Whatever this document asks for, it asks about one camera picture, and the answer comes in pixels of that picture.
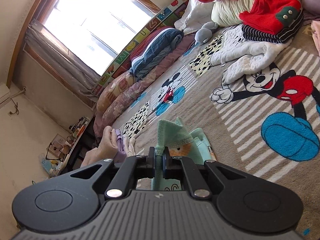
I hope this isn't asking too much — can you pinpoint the wooden picture frame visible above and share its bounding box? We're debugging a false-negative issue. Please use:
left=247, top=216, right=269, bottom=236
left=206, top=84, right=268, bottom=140
left=51, top=134, right=68, bottom=155

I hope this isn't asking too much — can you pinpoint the purple floral quilt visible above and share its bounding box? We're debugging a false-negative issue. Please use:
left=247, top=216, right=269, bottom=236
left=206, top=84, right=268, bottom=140
left=94, top=36, right=198, bottom=140

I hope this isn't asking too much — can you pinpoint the white duvet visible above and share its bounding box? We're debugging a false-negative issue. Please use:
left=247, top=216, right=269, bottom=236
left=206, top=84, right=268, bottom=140
left=174, top=0, right=218, bottom=35

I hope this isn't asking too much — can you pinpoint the red knitted sweater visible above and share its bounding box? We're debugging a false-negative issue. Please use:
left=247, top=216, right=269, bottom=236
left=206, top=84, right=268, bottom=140
left=239, top=0, right=302, bottom=35

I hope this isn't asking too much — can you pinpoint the white quilted garment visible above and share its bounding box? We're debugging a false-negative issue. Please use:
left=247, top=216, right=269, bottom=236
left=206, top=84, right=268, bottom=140
left=210, top=26, right=293, bottom=86

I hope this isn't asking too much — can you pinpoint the blue plush toy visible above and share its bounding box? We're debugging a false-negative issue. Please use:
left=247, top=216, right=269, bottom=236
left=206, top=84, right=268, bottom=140
left=194, top=21, right=220, bottom=43

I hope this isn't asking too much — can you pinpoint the pink folded garment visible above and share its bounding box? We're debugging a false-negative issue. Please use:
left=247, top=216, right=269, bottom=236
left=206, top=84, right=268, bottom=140
left=311, top=20, right=320, bottom=52

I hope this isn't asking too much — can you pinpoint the pink floral pillow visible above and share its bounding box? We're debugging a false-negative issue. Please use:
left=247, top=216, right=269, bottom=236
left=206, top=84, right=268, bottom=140
left=96, top=70, right=137, bottom=113

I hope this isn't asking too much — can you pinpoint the dangling black cable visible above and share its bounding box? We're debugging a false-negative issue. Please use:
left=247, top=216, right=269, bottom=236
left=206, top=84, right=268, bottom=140
left=9, top=97, right=21, bottom=117

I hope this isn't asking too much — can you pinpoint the navy striped folded garment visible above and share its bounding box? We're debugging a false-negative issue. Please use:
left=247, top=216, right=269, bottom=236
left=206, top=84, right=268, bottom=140
left=241, top=11, right=305, bottom=45

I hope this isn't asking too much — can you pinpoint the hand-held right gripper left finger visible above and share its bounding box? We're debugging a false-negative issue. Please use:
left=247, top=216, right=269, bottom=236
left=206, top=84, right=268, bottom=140
left=71, top=147, right=156, bottom=200

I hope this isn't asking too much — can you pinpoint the mint green star-print garment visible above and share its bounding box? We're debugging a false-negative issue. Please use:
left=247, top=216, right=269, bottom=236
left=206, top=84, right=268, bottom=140
left=151, top=117, right=217, bottom=190

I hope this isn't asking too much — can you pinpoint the blue folded quilt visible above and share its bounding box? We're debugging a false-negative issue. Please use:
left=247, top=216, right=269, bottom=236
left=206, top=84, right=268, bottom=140
left=130, top=27, right=185, bottom=79

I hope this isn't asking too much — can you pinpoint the black desk lamp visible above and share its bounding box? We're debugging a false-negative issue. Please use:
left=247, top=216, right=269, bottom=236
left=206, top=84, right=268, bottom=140
left=46, top=142, right=66, bottom=163

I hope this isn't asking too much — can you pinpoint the cream folded quilt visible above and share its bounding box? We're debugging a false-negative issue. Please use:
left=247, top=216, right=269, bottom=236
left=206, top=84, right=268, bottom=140
left=211, top=0, right=304, bottom=28

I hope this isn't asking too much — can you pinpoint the maroon folded blanket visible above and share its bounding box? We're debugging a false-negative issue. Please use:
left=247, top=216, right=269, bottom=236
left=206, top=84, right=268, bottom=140
left=130, top=26, right=171, bottom=61

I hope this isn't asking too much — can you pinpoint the purple folded garment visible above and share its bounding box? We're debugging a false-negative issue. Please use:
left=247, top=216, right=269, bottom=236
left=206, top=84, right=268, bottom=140
left=114, top=129, right=128, bottom=160

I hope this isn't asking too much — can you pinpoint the wooden framed window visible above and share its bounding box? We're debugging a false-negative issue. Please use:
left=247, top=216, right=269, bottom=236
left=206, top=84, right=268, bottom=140
left=7, top=0, right=164, bottom=87

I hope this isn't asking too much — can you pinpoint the colourful alphabet foam mat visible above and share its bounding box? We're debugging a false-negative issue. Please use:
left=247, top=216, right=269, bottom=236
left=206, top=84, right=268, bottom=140
left=91, top=0, right=191, bottom=96

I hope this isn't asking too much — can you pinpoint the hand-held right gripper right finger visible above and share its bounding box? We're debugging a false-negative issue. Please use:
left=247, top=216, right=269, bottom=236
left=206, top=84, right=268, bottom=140
left=162, top=147, right=247, bottom=200

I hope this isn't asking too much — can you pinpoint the cartoon printed brown blanket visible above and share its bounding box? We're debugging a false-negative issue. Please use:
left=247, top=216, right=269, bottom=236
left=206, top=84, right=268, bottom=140
left=110, top=25, right=320, bottom=240

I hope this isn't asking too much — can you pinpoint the pale printed folded garment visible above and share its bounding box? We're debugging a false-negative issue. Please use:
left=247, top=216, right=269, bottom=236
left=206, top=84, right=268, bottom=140
left=122, top=135, right=137, bottom=158

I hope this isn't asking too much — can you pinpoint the grey curtain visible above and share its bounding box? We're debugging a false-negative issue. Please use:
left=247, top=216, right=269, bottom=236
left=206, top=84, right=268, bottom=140
left=24, top=21, right=101, bottom=105

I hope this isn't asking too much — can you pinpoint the dark cluttered desk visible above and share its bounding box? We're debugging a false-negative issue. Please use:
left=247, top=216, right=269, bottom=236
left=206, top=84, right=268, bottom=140
left=60, top=116, right=96, bottom=173

